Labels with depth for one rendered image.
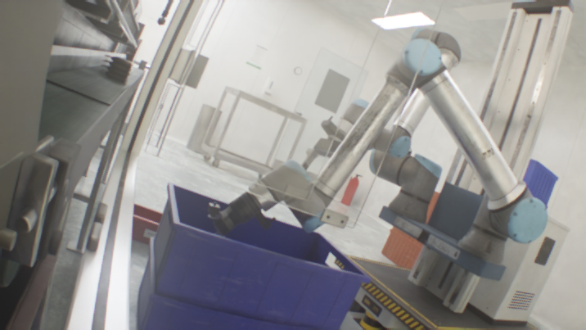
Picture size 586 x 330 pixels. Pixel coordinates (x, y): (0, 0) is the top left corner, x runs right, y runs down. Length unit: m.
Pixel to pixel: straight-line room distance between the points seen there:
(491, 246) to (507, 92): 0.78
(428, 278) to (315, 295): 0.83
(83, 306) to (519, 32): 2.00
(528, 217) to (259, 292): 0.83
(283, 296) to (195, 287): 0.25
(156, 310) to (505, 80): 1.70
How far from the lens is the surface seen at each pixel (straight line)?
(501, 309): 1.82
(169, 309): 1.13
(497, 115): 1.92
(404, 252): 3.71
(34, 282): 0.39
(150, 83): 0.74
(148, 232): 1.93
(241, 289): 1.12
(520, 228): 1.30
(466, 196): 1.76
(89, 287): 0.28
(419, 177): 1.79
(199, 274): 1.08
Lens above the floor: 0.74
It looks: 2 degrees down
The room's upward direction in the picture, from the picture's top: 23 degrees clockwise
